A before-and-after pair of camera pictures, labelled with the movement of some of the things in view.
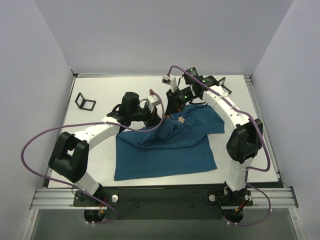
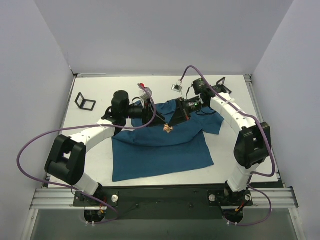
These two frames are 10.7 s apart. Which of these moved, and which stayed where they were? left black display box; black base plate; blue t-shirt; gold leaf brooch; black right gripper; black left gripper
Moved: black right gripper; gold leaf brooch
Stayed: blue t-shirt; black left gripper; left black display box; black base plate
